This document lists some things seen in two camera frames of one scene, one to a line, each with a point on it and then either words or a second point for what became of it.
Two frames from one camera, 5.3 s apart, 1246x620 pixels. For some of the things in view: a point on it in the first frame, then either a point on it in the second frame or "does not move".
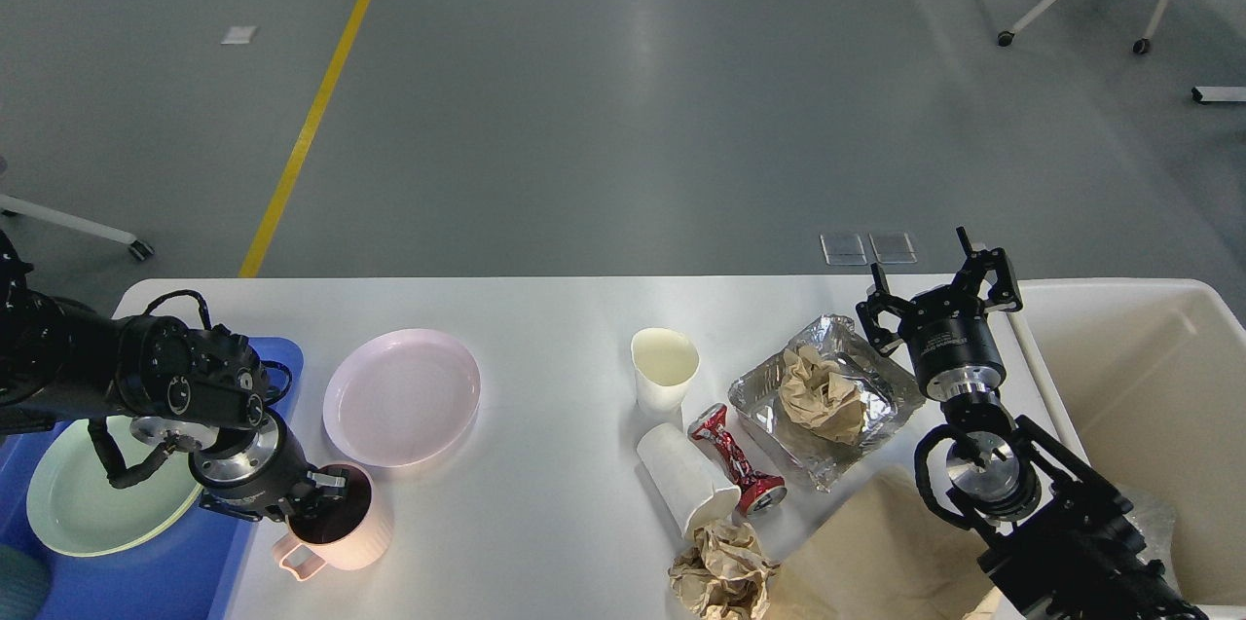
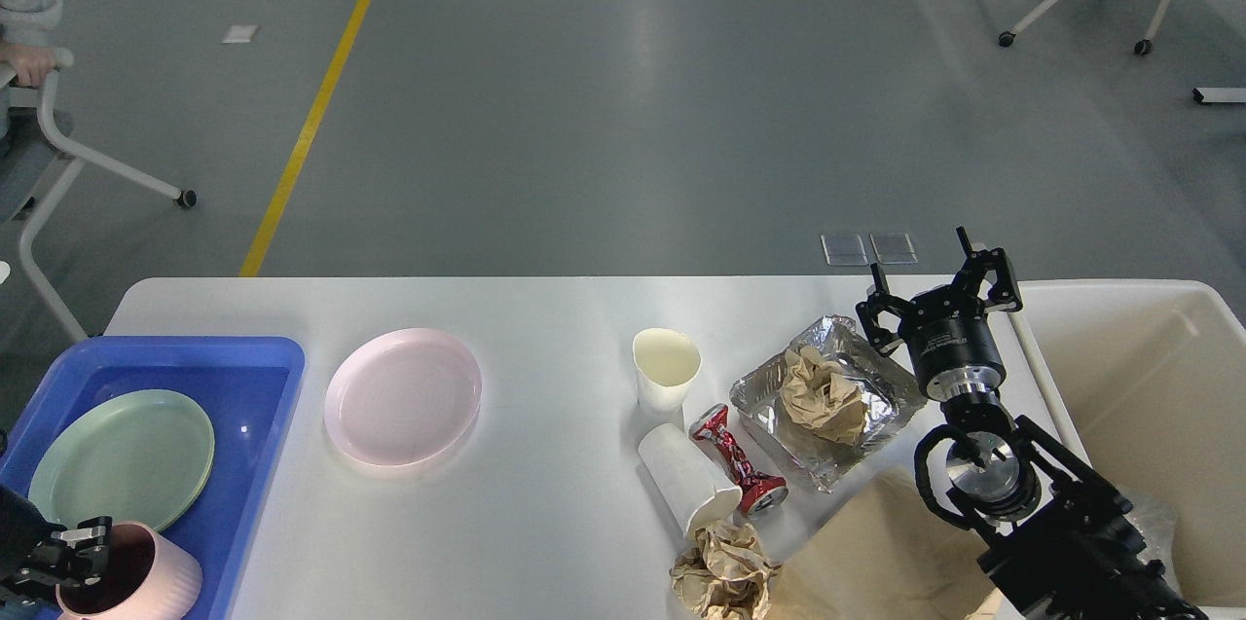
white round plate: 401,397 does not move
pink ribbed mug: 352,533 -> 148,576
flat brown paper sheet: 886,553 does not move
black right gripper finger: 1005,292 does not move
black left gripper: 263,472 -> 22,528
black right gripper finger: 887,342 does not move
